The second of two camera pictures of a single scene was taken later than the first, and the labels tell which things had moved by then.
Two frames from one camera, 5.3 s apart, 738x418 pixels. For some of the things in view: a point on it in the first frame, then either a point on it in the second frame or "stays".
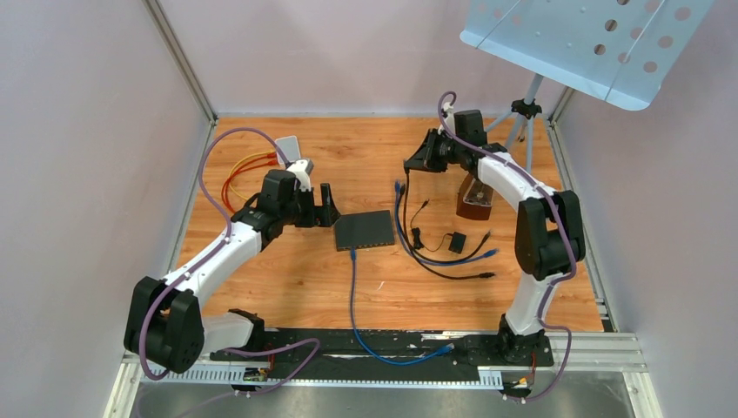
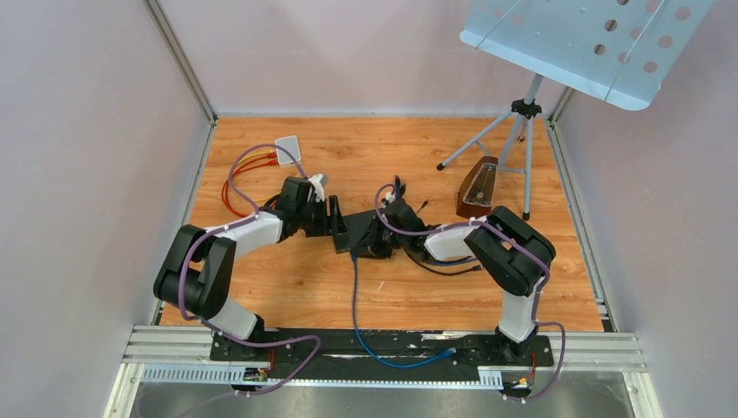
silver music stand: x=621 y=51 stays
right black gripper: x=424 y=158 → x=372 y=238
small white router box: x=290 y=148 stays
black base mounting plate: x=332 y=355 stays
